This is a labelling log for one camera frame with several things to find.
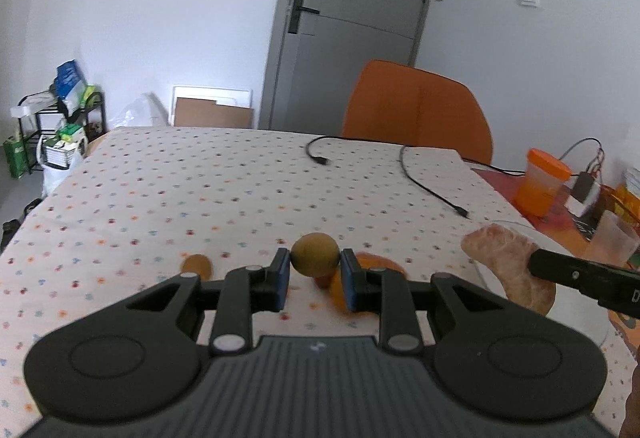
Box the short black cable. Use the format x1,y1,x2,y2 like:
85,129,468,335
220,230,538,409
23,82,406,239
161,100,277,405
306,134,346,166

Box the dark object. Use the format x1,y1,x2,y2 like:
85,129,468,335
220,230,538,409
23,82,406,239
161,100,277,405
0,198,43,249

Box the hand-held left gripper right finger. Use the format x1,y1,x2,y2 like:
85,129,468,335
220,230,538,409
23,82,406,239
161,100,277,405
340,250,506,354

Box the flat white box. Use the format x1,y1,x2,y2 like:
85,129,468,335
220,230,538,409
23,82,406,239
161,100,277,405
11,95,57,119

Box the white plate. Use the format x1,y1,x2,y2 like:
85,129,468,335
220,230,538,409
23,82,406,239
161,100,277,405
470,220,611,344

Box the dark green box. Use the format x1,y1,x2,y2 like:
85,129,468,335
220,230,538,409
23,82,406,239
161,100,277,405
2,134,28,179

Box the blue package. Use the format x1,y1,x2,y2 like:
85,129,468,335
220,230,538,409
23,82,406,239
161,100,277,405
54,60,83,111

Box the black door handle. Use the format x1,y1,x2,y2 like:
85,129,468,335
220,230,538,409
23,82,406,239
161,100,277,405
289,0,321,35

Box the thin black and red wires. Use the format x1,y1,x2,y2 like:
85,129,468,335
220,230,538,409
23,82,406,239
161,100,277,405
559,137,607,180

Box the black metal rack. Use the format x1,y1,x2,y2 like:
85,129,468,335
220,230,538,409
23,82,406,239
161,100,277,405
20,90,106,174

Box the large orange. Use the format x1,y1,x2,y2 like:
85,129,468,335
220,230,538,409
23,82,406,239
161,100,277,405
329,254,406,314

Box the orange chair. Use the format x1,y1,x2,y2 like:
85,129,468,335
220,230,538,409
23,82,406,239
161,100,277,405
341,59,494,165

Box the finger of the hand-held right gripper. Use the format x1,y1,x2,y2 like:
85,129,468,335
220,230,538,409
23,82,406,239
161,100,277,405
529,248,603,306

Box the black power adapter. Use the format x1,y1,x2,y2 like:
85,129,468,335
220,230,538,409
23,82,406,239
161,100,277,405
571,173,596,201

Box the clear plastic bag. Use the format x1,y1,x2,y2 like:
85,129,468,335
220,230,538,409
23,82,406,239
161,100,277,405
107,92,168,131

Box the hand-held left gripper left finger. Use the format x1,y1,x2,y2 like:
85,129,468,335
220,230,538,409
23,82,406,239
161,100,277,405
125,248,292,355

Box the clear ribbed plastic cup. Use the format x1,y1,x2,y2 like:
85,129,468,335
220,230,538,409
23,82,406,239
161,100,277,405
582,209,640,269

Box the white charger block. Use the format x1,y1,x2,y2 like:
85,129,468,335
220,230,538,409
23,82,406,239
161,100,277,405
565,193,600,219

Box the brown kiwi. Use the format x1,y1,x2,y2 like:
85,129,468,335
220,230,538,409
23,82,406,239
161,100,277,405
180,254,212,283
291,233,341,278

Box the white plastic bag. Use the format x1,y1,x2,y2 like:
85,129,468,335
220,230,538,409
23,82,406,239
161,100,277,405
42,153,83,196

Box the cardboard sheet with white board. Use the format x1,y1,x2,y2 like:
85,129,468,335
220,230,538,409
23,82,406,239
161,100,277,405
171,85,253,128

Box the orange lidded container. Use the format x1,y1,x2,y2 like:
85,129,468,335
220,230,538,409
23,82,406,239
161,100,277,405
515,148,572,218

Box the brown cardboard sheet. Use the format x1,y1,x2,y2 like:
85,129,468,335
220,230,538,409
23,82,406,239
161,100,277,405
174,97,255,129

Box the green and white box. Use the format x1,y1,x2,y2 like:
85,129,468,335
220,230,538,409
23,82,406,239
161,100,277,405
42,124,90,169

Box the long black cable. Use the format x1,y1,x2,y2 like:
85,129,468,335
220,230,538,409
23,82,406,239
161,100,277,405
399,145,470,219

